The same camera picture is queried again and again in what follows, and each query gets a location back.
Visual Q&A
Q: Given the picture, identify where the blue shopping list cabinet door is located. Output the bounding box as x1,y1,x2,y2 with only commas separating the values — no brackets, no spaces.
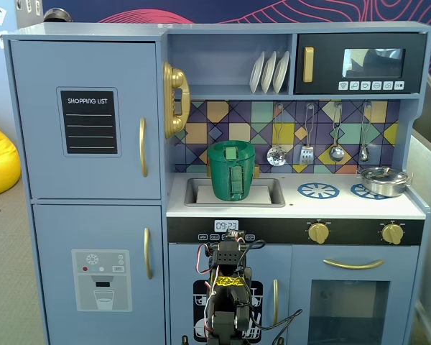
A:
9,40,162,201

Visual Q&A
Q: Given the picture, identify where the blue toy kitchen cabinet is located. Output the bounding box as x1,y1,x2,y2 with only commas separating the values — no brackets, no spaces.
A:
1,21,431,345

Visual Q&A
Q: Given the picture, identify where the blue dishwasher print door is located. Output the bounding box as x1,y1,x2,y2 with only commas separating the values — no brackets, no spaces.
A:
168,243,293,345

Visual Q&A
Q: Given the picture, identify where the blue oven door with window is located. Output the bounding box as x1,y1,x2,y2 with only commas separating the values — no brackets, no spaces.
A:
291,245,421,345

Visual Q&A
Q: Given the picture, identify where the black toy microwave door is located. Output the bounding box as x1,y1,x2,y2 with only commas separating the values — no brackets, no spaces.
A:
295,32,427,96

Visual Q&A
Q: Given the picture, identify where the blue water dispenser print door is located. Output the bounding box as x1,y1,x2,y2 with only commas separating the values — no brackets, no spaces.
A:
32,204,166,345

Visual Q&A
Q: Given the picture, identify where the green plastic cup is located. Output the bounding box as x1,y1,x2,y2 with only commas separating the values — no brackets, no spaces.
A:
206,140,258,202

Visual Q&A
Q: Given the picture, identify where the grey toy sink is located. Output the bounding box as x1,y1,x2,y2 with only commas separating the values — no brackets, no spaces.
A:
184,176,286,208

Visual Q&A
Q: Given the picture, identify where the metal toy skimmer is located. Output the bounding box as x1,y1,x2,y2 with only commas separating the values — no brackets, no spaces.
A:
267,103,288,167

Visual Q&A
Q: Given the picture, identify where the metal toy spatula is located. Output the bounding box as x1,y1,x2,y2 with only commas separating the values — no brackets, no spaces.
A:
300,103,315,167

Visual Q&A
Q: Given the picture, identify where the gold toy telephone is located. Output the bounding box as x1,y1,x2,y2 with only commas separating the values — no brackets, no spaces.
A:
162,61,192,139

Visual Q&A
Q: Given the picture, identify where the white toy plate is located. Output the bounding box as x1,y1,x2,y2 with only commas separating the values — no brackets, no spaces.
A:
272,50,290,95
249,50,267,95
261,50,278,95

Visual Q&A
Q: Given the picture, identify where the yellow black label tape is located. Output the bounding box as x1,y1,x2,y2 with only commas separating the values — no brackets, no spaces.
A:
215,275,246,288

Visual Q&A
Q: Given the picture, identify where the gold stove knob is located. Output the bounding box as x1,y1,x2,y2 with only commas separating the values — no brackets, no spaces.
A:
381,222,404,247
307,221,330,246

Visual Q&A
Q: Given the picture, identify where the metal toy ladle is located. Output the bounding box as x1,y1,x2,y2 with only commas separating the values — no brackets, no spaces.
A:
328,101,346,162

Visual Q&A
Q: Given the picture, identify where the metal toy spoon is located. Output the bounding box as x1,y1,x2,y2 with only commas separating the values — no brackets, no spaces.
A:
358,101,373,163

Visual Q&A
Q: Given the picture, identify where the steel toy pot with lid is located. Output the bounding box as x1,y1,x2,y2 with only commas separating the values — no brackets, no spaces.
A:
356,165,414,199

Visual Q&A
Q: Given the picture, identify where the yellow bean bag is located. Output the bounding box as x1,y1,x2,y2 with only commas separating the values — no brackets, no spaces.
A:
0,117,22,200

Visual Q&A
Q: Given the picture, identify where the grey desk divider panel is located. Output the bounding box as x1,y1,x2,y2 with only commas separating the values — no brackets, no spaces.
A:
407,129,431,344

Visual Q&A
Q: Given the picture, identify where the black round object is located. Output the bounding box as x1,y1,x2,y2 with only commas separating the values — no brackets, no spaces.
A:
42,7,73,24

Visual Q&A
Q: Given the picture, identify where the long gold shopping door handle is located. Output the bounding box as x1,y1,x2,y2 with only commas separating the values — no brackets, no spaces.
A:
139,116,149,178

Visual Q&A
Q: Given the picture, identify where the gold dispenser door handle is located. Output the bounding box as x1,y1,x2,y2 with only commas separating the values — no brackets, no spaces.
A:
144,226,154,281

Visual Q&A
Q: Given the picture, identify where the gold dishwasher door handle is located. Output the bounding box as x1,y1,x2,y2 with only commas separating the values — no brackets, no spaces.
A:
272,278,280,326

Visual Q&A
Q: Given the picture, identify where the gold microwave handle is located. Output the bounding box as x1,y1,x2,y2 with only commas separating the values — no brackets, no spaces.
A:
302,46,315,83

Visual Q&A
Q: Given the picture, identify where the black cable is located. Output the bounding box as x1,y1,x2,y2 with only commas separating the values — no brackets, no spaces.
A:
249,308,303,341

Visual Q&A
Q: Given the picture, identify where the curved gold oven handle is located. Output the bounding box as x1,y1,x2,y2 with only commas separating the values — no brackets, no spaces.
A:
323,257,386,271

